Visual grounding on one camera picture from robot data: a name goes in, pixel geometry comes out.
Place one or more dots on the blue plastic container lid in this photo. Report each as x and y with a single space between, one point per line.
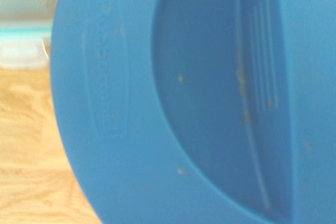
199 98

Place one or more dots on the glass container with teal lid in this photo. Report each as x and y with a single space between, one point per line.
21 32

